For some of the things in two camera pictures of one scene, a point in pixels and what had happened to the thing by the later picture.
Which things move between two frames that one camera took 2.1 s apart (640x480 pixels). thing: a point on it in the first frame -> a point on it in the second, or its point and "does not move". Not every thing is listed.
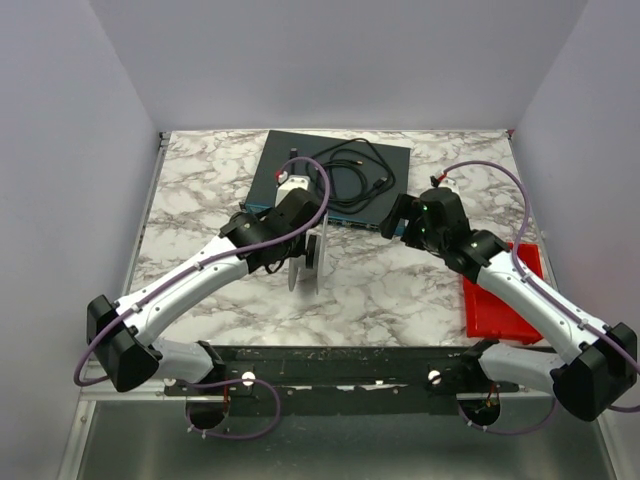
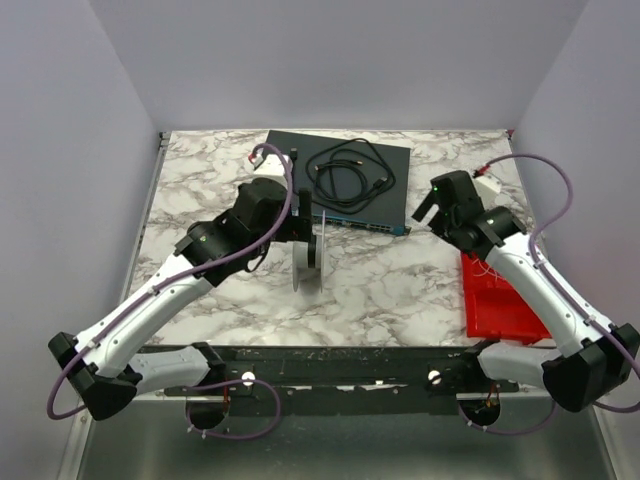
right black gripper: (393, 220) -> (435, 206)
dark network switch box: (363, 177) does not move
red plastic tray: (492, 316) does not move
